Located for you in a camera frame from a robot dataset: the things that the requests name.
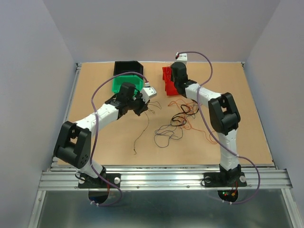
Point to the green bin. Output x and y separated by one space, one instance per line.
133 79

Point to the aluminium rail frame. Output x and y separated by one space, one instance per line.
162 189

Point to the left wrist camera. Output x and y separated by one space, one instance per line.
148 93

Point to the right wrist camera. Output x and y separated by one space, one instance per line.
181 57

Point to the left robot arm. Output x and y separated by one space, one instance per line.
76 142

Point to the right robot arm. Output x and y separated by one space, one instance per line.
224 118

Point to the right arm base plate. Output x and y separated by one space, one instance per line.
219 180

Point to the black bin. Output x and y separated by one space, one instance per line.
127 66

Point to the red bin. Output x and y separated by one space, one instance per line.
169 85

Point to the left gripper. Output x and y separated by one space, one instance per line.
144 106

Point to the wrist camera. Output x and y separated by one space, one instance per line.
148 93
181 57

